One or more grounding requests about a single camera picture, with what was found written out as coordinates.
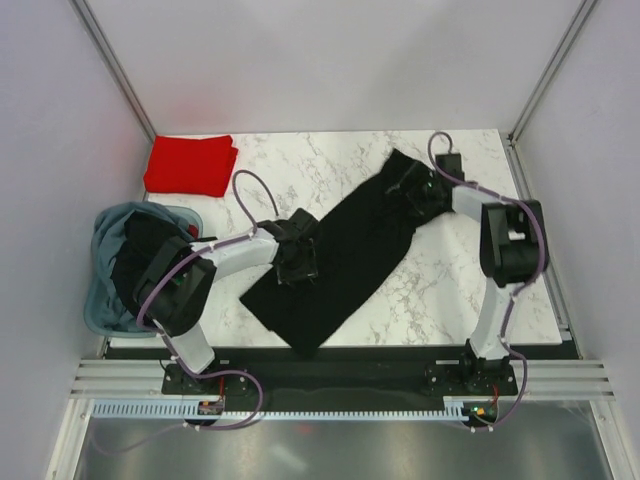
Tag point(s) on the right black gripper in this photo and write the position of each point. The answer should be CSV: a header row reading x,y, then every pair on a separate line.
x,y
418,175

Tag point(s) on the white slotted cable duct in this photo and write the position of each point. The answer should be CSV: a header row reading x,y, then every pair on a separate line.
x,y
200,410

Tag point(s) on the right aluminium frame post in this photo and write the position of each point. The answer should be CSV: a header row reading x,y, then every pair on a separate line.
x,y
552,68

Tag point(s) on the left aluminium frame post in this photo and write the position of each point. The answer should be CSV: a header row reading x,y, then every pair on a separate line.
x,y
92,26

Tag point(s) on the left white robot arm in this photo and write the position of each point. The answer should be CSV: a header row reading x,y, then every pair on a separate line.
x,y
172,293

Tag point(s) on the grey blue t shirt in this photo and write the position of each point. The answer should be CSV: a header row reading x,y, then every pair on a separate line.
x,y
105,240

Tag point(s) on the black t shirt in basket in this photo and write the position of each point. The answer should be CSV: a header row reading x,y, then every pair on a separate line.
x,y
144,235

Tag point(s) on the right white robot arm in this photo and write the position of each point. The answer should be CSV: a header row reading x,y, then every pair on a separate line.
x,y
513,249

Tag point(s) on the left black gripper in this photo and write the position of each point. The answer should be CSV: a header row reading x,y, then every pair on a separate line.
x,y
306,271

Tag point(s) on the black t shirt with logo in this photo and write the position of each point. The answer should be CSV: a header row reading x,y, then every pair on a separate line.
x,y
361,242

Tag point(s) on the folded red t shirt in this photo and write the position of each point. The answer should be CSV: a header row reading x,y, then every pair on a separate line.
x,y
191,166

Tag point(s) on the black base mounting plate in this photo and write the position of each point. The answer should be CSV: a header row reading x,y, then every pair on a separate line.
x,y
357,378

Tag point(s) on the blue plastic laundry basket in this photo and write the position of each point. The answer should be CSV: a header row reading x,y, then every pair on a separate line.
x,y
100,320

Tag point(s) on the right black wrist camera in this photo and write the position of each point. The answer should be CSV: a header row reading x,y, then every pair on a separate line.
x,y
449,166

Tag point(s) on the aluminium frame post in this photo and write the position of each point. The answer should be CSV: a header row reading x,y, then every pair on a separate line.
x,y
92,26
552,68

